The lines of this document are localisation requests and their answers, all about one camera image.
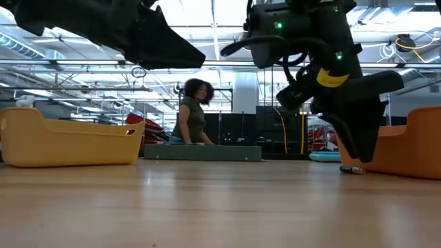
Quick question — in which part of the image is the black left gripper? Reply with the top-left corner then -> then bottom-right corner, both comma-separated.
51,0 -> 207,70

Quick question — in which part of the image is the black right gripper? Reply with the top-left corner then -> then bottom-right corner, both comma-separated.
275,0 -> 406,163

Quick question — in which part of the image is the black copper-top battery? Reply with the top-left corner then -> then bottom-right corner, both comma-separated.
339,165 -> 366,176

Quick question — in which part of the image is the yellow plastic bin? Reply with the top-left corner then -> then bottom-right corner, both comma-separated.
0,106 -> 147,168

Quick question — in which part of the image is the red cart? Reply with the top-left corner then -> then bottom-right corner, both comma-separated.
308,118 -> 340,152
124,112 -> 170,149

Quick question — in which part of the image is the teal round disc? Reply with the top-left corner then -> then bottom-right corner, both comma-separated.
309,151 -> 342,163

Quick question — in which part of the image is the orange plastic bin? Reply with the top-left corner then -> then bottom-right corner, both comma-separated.
336,105 -> 441,180

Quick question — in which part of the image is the person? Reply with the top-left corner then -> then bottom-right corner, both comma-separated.
167,78 -> 216,146

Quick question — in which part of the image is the tall black cabinet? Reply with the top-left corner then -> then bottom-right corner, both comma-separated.
255,105 -> 308,155

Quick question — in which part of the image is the white column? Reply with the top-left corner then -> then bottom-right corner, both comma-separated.
233,72 -> 260,114

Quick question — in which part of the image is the black server cabinet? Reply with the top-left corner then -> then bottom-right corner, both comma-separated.
203,112 -> 258,145

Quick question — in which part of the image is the yellow cable label tag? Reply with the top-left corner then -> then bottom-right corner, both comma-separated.
316,68 -> 351,89

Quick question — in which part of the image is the yellow cable on cabinet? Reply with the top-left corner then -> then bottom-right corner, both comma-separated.
273,105 -> 289,154

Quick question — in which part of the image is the silver ventilation duct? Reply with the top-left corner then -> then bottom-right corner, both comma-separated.
0,32 -> 66,61
396,68 -> 441,101

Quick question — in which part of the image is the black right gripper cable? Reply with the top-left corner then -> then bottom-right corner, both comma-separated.
220,35 -> 331,87

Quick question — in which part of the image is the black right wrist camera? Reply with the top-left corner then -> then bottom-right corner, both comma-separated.
247,3 -> 313,70

